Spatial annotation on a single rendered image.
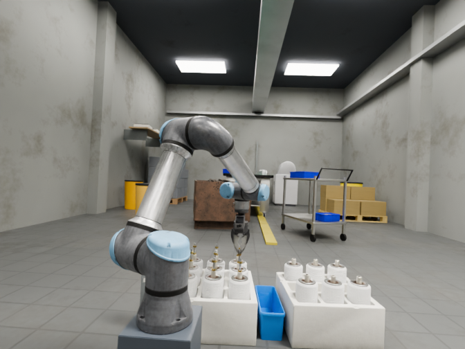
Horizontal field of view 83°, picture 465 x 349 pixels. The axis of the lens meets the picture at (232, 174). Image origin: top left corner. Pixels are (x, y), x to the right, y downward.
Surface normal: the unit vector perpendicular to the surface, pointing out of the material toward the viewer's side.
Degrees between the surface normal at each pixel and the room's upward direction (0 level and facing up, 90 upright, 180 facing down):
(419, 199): 90
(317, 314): 90
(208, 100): 90
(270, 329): 92
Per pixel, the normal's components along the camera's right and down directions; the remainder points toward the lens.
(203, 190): 0.16, -0.01
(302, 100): -0.05, -0.02
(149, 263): -0.55, -0.04
